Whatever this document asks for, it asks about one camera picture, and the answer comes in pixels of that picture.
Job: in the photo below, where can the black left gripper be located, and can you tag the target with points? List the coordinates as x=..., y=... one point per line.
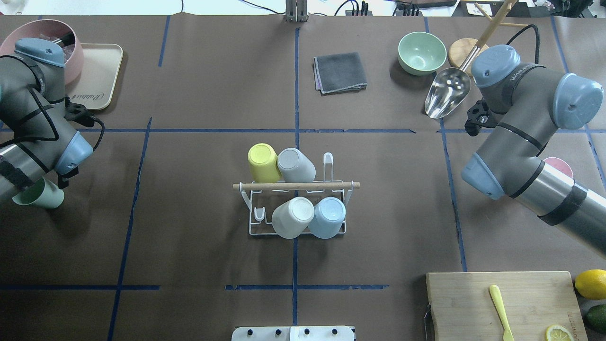
x=66, y=179

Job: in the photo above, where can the green cup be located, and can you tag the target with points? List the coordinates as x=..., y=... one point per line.
x=43, y=194

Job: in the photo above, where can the pink cup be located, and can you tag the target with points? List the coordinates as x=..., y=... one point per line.
x=560, y=165

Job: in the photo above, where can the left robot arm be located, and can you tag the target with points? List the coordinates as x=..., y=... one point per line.
x=35, y=106

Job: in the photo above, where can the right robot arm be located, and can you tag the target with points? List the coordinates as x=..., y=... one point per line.
x=535, y=102

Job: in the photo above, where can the light blue cup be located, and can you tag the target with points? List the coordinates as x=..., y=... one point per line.
x=330, y=214

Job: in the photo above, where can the grey cup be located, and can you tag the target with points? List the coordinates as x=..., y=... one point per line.
x=295, y=167

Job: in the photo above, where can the yellow cup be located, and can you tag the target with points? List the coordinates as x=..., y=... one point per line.
x=262, y=160

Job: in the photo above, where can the white cup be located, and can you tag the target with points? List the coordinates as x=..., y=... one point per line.
x=291, y=218

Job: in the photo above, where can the metal scoop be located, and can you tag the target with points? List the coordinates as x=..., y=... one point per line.
x=449, y=88

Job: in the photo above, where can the green bowl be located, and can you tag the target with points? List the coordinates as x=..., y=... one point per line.
x=421, y=53

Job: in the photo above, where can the beige tray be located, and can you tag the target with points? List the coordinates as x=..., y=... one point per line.
x=95, y=86

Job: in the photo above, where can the pink bowl with ice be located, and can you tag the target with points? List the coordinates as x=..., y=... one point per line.
x=50, y=29

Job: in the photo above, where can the grey folded cloth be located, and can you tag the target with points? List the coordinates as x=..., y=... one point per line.
x=337, y=73

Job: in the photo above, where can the yellow plastic knife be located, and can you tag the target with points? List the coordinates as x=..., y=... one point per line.
x=498, y=302

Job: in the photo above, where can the yellow lemon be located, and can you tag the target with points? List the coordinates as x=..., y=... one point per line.
x=591, y=284

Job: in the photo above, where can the lemon slice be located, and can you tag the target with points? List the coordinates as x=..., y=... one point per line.
x=557, y=332

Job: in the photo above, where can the green avocado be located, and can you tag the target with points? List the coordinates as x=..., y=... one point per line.
x=596, y=318

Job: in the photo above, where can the white wire cup holder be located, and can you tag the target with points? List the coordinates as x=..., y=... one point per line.
x=262, y=198

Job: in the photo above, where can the aluminium frame post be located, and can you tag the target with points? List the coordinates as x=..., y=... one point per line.
x=296, y=11

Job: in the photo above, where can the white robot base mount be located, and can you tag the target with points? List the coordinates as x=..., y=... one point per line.
x=294, y=333

